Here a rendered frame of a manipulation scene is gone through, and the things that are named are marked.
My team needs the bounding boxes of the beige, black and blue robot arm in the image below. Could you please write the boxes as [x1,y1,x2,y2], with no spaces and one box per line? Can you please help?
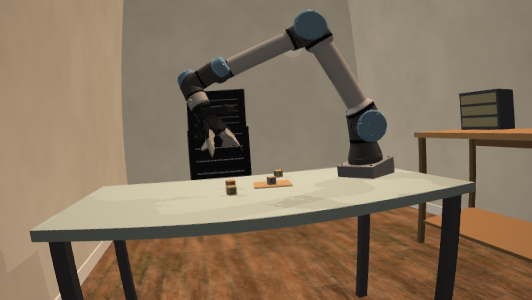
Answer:
[177,10,387,166]

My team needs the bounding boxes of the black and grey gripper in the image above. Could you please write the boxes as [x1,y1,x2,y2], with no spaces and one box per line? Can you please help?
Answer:
[190,101,243,157]

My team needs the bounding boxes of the orange flat mat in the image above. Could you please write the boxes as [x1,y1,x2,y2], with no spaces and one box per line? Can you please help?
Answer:
[254,180,292,189]

